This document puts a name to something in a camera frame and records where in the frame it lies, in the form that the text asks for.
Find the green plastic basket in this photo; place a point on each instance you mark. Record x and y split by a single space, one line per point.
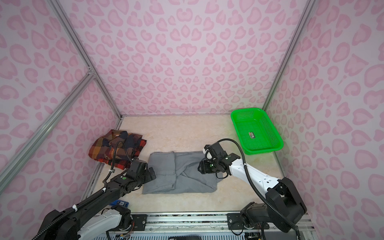
256 132

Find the diagonal aluminium frame bar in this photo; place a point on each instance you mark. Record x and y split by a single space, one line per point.
30 147

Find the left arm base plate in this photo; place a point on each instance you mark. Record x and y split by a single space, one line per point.
136 222

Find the corner aluminium post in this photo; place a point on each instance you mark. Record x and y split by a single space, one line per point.
73 36
308 11

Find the blue black tool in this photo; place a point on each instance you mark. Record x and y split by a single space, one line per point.
119 203

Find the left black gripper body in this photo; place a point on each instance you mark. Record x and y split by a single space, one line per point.
146 177

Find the right corner aluminium post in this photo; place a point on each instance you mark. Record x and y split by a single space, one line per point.
308 11

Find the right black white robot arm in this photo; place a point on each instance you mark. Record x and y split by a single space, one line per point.
281 204

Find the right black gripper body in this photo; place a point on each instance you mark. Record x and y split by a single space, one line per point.
211 166

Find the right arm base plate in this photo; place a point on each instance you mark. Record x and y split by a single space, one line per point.
238 221

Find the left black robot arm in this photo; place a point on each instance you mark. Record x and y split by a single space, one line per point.
83 221

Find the folded plaid flannel shirt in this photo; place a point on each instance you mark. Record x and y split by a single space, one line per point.
117 148

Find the left corner aluminium post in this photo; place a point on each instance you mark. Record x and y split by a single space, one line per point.
73 36

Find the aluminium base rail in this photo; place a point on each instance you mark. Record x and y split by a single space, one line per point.
194 225

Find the grey long sleeve shirt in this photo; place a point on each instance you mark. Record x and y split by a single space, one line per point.
177 173

